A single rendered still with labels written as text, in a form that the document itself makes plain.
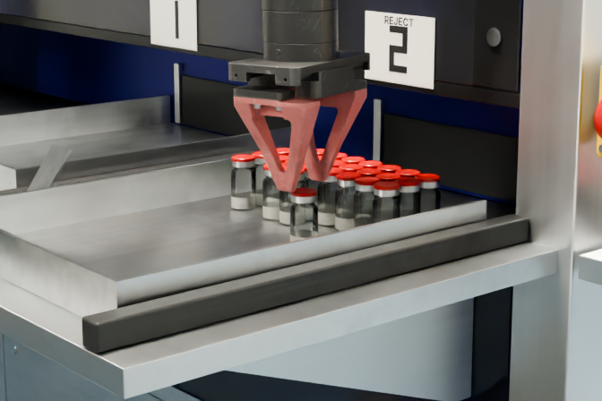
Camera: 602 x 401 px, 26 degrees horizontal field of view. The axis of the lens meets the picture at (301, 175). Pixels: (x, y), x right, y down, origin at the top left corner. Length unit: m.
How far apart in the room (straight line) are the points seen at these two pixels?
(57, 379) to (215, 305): 0.91
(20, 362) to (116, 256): 0.84
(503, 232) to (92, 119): 0.62
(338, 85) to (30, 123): 0.56
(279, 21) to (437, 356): 0.32
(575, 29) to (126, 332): 0.41
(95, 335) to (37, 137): 0.69
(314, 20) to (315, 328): 0.23
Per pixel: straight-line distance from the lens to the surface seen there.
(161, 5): 1.41
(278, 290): 0.88
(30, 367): 1.80
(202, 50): 1.36
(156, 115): 1.55
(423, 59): 1.11
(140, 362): 0.79
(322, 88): 0.96
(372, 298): 0.90
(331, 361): 1.01
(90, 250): 1.02
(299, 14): 0.96
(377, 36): 1.15
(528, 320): 1.08
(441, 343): 1.09
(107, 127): 1.51
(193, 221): 1.10
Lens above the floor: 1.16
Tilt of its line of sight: 13 degrees down
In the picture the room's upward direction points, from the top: straight up
